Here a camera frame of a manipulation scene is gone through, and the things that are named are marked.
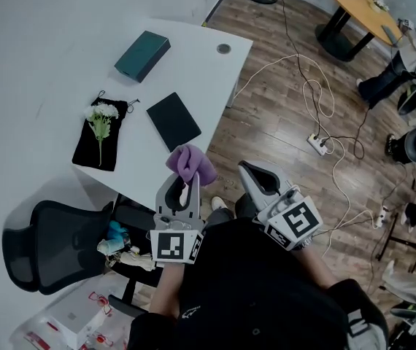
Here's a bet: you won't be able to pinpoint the black office chair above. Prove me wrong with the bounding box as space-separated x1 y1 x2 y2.
1 192 166 319

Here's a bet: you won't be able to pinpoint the person's dark trousers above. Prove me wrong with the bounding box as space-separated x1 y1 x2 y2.
202 192 261 230

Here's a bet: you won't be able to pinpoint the person's black shirt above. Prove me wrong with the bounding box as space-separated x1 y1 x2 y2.
127 217 390 350

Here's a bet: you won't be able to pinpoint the white artificial flower bouquet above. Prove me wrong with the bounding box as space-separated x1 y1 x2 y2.
83 101 120 168

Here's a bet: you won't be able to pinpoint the round wooden table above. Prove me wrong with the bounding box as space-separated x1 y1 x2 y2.
315 0 404 63

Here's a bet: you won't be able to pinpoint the black drawstring pouch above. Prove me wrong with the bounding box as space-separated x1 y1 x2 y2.
71 90 141 172

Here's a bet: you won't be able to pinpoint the dark teal box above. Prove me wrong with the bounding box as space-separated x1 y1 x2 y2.
113 30 172 85

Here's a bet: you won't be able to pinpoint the beige folded umbrella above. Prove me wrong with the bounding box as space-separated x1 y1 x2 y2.
108 251 157 272

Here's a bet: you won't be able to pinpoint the teal plush toy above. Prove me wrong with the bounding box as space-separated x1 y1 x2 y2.
97 220 133 255

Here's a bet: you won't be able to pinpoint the white cardboard box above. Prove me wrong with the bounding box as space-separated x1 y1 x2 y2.
42 291 107 349

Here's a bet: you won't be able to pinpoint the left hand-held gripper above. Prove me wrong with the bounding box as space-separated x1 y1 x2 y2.
150 172 208 266

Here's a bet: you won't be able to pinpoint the white power strip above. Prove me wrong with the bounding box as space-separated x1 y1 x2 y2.
307 133 328 157
373 205 390 230

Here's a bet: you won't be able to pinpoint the black notebook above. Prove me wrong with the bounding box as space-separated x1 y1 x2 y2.
145 92 203 153

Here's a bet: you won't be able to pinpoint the purple cloth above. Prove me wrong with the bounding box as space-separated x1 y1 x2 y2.
165 144 218 189

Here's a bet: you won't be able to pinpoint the clear plastic bag red print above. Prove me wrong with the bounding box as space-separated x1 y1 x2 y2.
80 289 129 350

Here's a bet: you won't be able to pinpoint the grey tablet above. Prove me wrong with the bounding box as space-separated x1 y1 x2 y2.
380 23 399 45

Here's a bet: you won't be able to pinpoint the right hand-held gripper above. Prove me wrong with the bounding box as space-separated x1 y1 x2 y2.
236 160 325 252

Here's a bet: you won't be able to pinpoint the person's right forearm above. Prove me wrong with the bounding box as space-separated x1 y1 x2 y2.
290 245 342 292

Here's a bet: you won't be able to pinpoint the person's left forearm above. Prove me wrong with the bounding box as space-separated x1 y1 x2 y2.
148 262 188 321

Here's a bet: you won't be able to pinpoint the white cable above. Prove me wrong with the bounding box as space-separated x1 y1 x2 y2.
229 52 381 259

